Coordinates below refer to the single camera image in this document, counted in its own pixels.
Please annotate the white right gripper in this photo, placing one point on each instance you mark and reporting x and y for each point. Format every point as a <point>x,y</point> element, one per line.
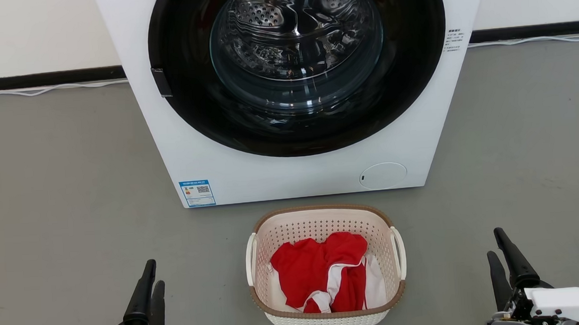
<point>559,307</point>

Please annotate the round white filter cover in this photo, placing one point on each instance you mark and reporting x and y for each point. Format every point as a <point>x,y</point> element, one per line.
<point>383,176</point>

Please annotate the red garment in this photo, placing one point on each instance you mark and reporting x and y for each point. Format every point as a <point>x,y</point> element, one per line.
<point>301,272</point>

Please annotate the white garment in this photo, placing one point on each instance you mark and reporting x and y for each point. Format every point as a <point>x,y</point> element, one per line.
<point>375,288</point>

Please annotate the black wall baseboard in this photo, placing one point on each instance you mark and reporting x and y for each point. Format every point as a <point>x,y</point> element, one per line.
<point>38,79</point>
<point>538,30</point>

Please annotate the round black glass washer door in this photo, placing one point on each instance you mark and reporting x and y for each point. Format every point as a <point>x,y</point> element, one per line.
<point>184,88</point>

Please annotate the small printed text sticker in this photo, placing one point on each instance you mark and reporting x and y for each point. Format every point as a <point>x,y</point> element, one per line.
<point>453,40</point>

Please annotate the white front-load washing machine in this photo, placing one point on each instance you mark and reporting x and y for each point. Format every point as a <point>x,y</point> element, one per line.
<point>295,177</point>

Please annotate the cream perforated plastic laundry basket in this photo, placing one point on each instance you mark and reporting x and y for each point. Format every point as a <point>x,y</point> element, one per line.
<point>318,221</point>

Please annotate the blue energy label sticker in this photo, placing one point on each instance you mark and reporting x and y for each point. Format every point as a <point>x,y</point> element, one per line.
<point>197,193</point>

